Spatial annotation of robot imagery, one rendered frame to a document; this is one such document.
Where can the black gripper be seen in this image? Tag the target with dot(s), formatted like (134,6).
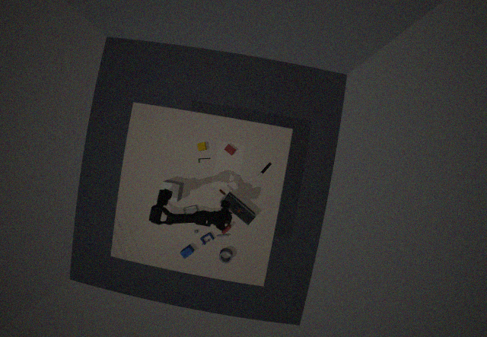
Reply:
(225,205)

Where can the olive yellow block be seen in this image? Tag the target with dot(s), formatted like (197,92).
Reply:
(201,146)

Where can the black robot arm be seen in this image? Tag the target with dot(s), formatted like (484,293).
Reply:
(199,217)

